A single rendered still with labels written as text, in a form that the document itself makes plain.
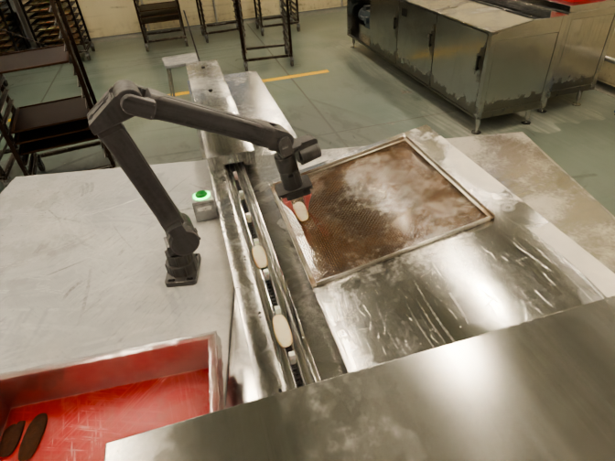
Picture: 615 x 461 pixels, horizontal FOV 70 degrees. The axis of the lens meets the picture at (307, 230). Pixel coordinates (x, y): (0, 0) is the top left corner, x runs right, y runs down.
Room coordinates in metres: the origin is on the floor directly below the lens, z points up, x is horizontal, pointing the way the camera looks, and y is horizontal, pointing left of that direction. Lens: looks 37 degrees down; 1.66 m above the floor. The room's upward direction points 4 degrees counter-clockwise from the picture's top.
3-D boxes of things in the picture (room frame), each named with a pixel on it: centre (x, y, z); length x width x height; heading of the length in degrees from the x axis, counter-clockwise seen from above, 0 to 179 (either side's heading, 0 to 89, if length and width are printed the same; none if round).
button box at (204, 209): (1.23, 0.34, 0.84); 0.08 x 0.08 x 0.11; 13
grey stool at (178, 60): (4.48, 1.11, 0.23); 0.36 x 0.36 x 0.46; 19
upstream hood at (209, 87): (2.07, 0.40, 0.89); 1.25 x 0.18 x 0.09; 13
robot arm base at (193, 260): (0.95, 0.36, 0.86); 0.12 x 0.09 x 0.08; 2
